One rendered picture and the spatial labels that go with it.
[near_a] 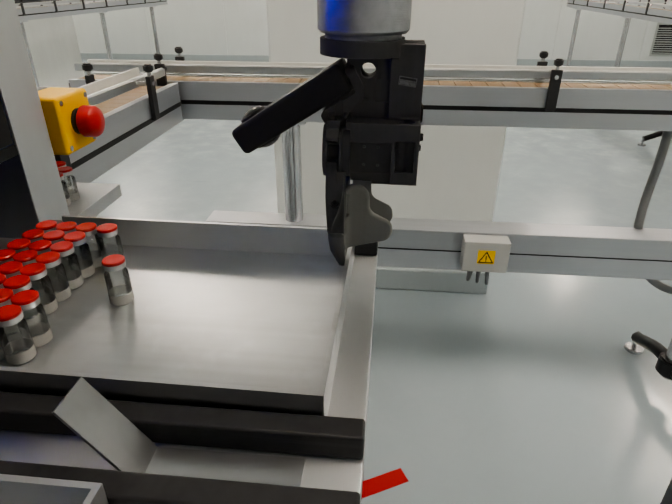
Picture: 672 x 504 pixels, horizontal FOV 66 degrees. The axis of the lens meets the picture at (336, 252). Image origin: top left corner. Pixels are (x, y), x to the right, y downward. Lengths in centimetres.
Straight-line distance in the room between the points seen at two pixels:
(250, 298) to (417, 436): 114
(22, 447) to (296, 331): 22
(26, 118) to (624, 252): 139
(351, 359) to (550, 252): 114
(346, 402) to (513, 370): 150
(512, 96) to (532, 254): 44
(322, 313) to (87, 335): 21
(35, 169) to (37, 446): 37
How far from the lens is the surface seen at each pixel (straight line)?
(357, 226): 48
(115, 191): 86
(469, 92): 132
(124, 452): 37
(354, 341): 46
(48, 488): 35
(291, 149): 140
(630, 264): 162
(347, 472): 36
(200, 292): 54
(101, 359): 48
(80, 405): 36
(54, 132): 75
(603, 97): 139
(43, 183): 72
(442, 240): 146
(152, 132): 124
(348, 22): 42
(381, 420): 163
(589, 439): 173
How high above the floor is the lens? 116
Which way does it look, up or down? 28 degrees down
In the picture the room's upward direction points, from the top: straight up
